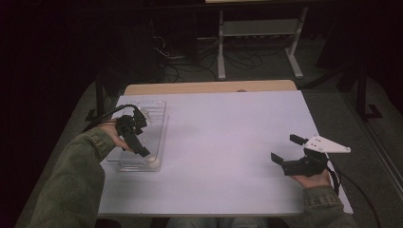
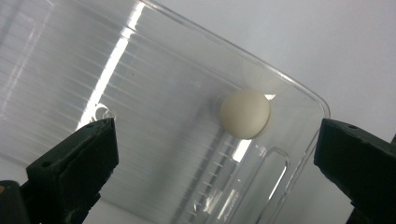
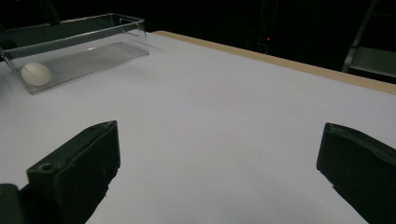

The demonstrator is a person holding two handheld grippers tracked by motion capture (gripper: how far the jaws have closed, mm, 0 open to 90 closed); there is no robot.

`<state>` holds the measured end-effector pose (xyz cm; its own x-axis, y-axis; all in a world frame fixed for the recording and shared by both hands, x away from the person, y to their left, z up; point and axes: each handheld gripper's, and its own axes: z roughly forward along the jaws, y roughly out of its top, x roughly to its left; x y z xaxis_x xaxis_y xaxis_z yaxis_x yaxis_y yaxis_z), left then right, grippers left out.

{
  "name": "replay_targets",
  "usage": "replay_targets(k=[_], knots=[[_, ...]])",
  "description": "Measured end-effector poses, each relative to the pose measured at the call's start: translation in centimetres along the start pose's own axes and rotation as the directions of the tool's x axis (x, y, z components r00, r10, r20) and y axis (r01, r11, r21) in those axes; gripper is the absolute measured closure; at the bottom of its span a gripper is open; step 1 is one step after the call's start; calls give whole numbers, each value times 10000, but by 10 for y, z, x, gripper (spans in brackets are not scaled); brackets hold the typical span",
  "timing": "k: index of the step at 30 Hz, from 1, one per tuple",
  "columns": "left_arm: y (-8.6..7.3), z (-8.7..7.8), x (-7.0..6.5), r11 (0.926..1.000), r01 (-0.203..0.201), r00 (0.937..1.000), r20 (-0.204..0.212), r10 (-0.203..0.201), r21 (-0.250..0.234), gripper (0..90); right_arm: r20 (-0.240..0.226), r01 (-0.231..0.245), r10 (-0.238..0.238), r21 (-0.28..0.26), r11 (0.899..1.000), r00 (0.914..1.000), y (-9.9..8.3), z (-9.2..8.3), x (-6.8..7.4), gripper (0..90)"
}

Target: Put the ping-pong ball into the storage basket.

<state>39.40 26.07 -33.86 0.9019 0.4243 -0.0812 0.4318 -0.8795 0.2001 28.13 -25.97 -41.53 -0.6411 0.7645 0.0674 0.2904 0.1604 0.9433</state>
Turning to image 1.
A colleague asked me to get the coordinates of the person's right hand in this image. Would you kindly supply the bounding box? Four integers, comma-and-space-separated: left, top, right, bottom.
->
290, 169, 333, 190

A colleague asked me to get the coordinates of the aluminium frame rail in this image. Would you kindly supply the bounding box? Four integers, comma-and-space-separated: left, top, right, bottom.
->
343, 89, 403, 195

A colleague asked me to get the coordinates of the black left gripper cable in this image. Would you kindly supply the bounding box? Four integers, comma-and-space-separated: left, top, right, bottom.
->
82, 104, 141, 133

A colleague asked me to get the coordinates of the clear plastic tray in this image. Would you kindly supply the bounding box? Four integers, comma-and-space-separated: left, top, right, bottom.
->
106, 100, 169, 173

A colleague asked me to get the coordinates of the black metal stand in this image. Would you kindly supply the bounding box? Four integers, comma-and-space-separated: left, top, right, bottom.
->
84, 73, 106, 124
355, 61, 384, 122

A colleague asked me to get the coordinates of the light wooden table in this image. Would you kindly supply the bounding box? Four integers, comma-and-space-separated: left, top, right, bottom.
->
123, 79, 298, 97

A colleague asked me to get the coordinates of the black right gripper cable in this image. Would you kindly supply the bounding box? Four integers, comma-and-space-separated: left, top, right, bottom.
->
325, 160, 382, 228

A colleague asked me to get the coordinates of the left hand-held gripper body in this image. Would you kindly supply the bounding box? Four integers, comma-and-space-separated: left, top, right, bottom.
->
114, 107, 154, 143

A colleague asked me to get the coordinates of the tangle of floor cables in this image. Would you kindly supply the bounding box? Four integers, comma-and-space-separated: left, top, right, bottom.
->
151, 18, 265, 84

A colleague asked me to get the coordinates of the white metal desk frame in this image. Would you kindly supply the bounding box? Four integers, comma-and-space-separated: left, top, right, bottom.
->
204, 0, 310, 81

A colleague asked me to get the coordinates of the person's left hand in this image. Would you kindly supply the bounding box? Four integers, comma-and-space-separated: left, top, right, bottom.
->
98, 121, 133, 153

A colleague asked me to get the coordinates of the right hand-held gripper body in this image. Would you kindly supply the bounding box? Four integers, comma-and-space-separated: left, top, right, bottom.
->
282, 135, 352, 178

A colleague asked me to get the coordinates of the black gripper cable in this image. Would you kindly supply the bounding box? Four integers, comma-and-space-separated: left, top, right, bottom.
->
325, 160, 382, 228
82, 104, 141, 133

